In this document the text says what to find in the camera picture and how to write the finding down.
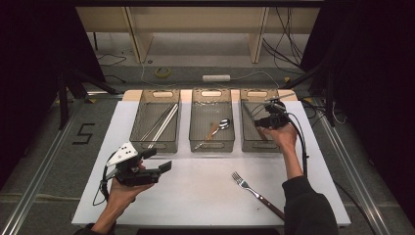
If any black floor cable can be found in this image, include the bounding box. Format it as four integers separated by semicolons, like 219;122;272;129
332;180;378;235
96;53;127;68
103;73;126;84

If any white power strip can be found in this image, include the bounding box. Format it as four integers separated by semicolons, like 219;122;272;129
202;74;232;83

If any short metal rail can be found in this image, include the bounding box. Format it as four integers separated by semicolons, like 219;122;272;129
85;90;125;100

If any metal floor rail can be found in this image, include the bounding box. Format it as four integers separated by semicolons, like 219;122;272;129
0;97;86;235
312;104;392;235

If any tangle of floor cables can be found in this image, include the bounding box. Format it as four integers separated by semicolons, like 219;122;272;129
300;97;347;128

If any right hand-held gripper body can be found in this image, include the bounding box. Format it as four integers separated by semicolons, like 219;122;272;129
254;92;298;129

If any light wooden shelf unit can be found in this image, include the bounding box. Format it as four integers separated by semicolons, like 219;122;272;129
74;6;321;65

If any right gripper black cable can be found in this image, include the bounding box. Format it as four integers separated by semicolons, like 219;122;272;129
248;102;310;179

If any black stand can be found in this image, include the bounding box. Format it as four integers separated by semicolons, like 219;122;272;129
57;67;120;130
280;62;337;126

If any person's left hand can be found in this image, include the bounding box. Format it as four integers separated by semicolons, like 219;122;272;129
107;180;155;215

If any black cable bundle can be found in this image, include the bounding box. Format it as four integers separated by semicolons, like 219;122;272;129
262;7;306;71

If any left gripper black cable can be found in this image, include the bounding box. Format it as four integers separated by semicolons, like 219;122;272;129
92;160;114;208

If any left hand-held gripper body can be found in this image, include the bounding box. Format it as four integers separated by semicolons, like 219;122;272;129
106;141;161;188

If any metal spoon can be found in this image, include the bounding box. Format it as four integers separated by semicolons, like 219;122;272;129
194;117;232;151

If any white power cable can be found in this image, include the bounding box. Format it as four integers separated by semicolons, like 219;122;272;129
140;60;281;90

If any translucent grey storage bin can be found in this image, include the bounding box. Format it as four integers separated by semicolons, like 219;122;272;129
129;88;182;154
239;88;291;154
188;88;236;154

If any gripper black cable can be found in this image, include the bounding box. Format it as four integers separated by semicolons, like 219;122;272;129
248;102;310;179
92;160;114;208

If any person's right hand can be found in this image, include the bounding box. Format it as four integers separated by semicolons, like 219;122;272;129
258;122;299;155

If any black curtain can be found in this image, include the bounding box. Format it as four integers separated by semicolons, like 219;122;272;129
0;0;106;184
300;0;415;226

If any fork with wooden handle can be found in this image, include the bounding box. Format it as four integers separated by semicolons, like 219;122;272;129
230;170;286;220

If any yellow tape roll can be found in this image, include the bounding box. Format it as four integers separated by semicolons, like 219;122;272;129
154;67;172;79

